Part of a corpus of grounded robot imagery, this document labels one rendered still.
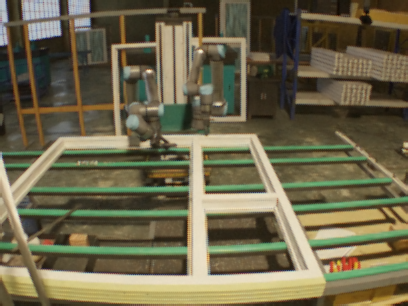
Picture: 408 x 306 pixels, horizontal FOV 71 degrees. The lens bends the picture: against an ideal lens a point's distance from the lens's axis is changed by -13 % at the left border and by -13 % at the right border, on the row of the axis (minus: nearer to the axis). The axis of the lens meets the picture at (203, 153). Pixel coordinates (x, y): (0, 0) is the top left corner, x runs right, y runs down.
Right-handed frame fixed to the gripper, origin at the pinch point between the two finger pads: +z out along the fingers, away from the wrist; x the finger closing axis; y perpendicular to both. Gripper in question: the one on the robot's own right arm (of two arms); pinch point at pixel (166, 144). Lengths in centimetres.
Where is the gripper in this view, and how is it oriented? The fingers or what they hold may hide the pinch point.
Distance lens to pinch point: 222.0
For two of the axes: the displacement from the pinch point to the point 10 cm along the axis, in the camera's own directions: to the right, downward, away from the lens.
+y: 8.1, -3.3, -4.9
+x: -0.2, -8.4, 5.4
